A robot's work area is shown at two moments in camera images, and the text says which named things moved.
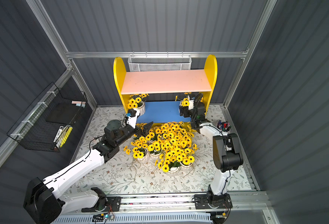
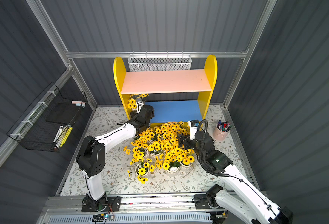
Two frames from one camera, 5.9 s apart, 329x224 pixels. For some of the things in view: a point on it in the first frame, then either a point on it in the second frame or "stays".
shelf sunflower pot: x=184 y=102 -> x=143 y=169
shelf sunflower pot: x=186 y=132 stays
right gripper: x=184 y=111 -> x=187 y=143
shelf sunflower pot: x=154 y=149 stays
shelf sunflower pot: x=171 y=129 stays
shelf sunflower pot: x=137 y=103 stays
